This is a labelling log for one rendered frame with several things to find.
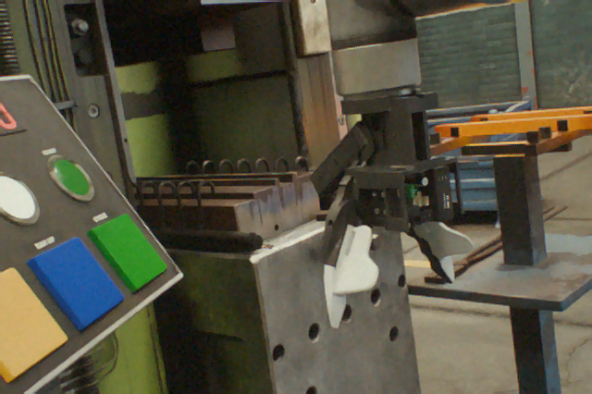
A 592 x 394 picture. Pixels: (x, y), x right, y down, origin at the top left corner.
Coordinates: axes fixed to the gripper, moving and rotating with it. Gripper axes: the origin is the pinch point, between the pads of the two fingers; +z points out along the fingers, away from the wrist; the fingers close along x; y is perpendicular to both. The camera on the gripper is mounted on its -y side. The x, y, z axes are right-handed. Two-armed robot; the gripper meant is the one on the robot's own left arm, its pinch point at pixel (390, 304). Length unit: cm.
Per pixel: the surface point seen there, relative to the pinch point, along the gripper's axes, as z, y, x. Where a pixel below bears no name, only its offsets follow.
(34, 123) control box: -21.4, -27.4, -21.0
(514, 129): -6, -40, 70
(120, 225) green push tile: -10.0, -21.6, -16.4
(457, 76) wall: 20, -586, 663
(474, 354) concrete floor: 93, -140, 161
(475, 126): -7, -47, 68
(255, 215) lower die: -2.0, -44.4, 14.2
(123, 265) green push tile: -6.7, -17.4, -18.6
